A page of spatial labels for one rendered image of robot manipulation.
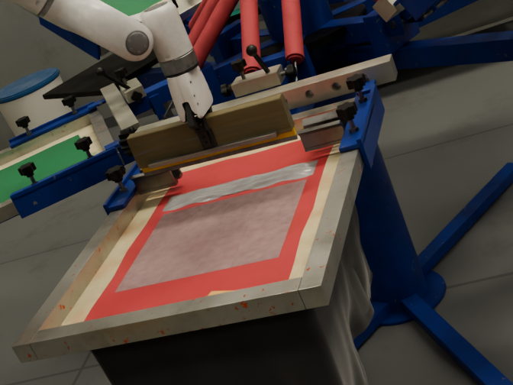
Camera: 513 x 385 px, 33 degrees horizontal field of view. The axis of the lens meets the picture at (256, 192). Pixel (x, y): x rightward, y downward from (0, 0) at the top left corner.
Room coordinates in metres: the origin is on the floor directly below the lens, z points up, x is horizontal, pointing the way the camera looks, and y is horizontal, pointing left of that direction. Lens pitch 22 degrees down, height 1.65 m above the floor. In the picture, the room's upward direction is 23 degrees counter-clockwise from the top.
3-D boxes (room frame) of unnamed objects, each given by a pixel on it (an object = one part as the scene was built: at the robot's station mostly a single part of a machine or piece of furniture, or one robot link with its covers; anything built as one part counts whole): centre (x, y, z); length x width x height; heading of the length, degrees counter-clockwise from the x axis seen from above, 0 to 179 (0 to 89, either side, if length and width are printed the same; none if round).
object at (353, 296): (1.51, -0.09, 0.74); 0.46 x 0.04 x 0.42; 157
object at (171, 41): (1.75, 0.08, 1.33); 0.15 x 0.10 x 0.11; 103
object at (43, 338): (1.64, 0.08, 0.97); 0.79 x 0.58 x 0.04; 157
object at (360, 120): (1.76, -0.27, 0.98); 0.30 x 0.05 x 0.07; 157
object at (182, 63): (1.75, 0.04, 1.26); 0.09 x 0.07 x 0.03; 157
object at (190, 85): (1.75, 0.04, 1.20); 0.10 x 0.08 x 0.11; 157
